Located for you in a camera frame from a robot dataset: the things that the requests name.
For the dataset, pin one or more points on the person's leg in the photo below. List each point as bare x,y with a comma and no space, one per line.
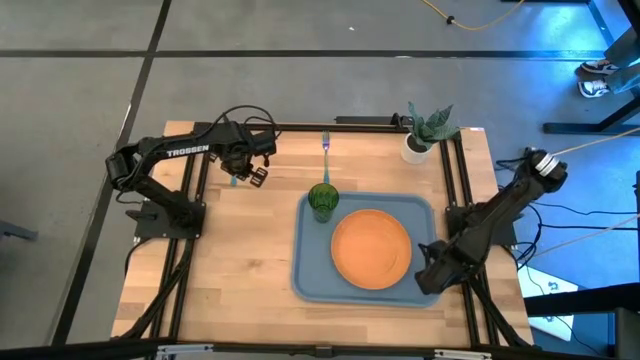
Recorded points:
625,80
625,50

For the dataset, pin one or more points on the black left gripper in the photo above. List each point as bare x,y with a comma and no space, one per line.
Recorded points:
237,160

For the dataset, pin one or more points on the silver corner bracket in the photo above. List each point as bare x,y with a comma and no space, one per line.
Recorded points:
185,348
462,354

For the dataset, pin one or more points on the blue plastic tray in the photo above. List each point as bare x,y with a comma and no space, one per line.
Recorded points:
315,270

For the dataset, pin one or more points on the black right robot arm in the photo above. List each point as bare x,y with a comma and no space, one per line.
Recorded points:
500,210

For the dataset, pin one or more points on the orange round plate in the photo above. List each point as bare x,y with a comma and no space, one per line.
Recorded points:
371,249

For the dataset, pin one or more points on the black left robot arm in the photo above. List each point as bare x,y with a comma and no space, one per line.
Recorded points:
185,150

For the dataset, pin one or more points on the black beam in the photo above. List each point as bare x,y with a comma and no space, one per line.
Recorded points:
575,302

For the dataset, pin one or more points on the person's shoe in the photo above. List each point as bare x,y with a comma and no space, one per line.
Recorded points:
600,67
592,89

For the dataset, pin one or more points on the grey metal bracket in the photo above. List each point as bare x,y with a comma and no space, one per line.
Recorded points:
15,231

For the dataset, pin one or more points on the white printed sheet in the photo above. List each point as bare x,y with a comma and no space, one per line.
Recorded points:
545,287

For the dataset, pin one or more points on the green ribbed glass cup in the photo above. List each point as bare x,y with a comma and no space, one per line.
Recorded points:
323,200

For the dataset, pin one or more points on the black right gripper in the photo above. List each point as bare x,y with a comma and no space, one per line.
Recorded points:
447,260

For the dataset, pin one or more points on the black aluminium table frame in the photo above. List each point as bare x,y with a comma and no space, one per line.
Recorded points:
260,351

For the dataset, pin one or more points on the green plant in white pot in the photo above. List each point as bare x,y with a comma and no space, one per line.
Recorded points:
416,150

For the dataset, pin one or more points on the black bar with knob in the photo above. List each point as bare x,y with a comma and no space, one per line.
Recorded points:
365,120

